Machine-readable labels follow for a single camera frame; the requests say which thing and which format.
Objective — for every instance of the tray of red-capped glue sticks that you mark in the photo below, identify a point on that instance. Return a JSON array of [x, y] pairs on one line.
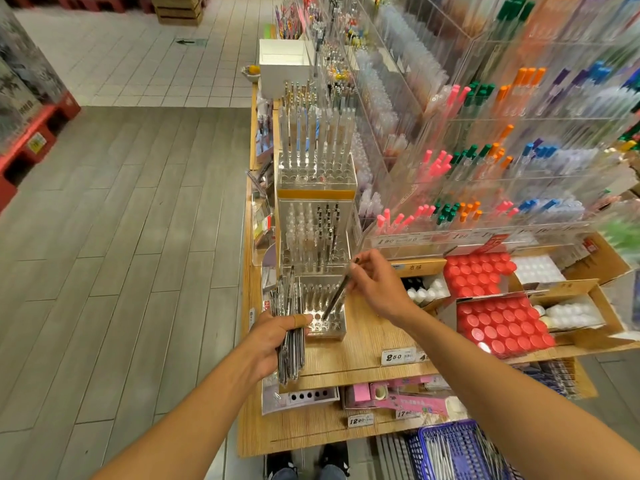
[[480, 275], [505, 325]]

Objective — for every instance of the person's left hand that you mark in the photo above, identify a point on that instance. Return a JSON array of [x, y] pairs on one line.
[[272, 345]]

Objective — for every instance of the cardboard box of white glue sticks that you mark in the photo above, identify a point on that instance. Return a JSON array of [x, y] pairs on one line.
[[425, 290], [538, 270], [575, 315]]

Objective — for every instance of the blue yellow stationery packets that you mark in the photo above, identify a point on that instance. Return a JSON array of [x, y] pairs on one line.
[[550, 380]]

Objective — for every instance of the wooden glue display stand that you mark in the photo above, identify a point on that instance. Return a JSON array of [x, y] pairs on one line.
[[350, 357]]

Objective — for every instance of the green arrow floor sticker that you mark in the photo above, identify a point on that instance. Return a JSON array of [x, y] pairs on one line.
[[191, 41]]

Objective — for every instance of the row of hanging stationery packets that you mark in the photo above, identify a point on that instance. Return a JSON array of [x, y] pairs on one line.
[[260, 195]]

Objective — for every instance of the blue shopping basket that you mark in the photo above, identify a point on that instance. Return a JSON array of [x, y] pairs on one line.
[[460, 435]]

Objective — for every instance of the large tiered acrylic pen rack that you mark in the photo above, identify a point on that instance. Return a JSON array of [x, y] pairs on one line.
[[430, 238]]

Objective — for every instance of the white square box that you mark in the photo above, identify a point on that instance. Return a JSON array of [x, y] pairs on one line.
[[285, 60]]

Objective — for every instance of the small translucent plastic organiser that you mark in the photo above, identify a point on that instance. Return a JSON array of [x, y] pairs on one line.
[[300, 397]]

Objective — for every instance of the red low goods shelf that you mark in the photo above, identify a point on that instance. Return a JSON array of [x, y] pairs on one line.
[[40, 130], [90, 3]]

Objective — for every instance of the person's left leg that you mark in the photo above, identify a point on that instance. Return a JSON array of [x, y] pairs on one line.
[[285, 474]]

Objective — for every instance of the person's shoe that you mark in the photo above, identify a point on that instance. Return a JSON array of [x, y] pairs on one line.
[[280, 463], [334, 457]]

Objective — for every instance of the single silver pen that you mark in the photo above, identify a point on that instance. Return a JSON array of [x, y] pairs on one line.
[[335, 295]]

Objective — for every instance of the person's right shoe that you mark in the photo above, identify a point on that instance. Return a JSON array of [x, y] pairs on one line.
[[334, 457]]

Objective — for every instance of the clear acrylic pen display tower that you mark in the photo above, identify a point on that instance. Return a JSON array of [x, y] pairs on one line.
[[315, 190]]

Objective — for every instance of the person's left shoe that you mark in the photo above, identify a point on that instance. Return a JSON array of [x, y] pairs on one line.
[[280, 463]]

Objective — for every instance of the row of black white boxes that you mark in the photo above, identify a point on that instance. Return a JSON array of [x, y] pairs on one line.
[[25, 75]]

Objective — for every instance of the person's right leg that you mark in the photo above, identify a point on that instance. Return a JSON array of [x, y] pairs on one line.
[[332, 474]]

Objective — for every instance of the person's leg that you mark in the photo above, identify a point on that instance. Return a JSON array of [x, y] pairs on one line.
[[285, 474], [332, 474]]

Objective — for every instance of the person's right hand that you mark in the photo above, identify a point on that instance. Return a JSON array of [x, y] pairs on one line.
[[385, 287]]

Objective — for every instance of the person's right forearm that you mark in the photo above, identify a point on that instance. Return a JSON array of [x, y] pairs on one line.
[[510, 395]]

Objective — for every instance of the person's left forearm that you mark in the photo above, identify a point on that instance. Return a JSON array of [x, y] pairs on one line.
[[180, 425]]

